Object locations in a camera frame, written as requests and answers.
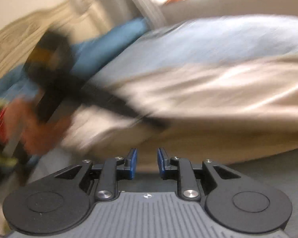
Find grey curtain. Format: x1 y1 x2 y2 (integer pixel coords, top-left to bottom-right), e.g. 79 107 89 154
119 0 167 27

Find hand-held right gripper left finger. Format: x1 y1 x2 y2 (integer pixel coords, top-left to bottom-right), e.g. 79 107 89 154
55 148 137 201

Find ornate cream headboard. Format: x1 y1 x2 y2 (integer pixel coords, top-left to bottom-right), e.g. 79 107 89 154
0 0 115 86

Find beige pants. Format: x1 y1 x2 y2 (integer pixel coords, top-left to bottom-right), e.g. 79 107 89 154
62 55 298 167

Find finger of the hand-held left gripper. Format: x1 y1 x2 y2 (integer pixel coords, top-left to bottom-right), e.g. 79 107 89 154
74 76 170 131

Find teal duvet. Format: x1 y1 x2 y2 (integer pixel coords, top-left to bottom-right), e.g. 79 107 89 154
0 17 150 100

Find person's left hand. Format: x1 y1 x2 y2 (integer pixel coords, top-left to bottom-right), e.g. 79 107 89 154
4 95 73 155

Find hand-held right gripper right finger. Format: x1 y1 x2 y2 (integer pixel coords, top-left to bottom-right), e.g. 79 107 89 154
157 148 241 201

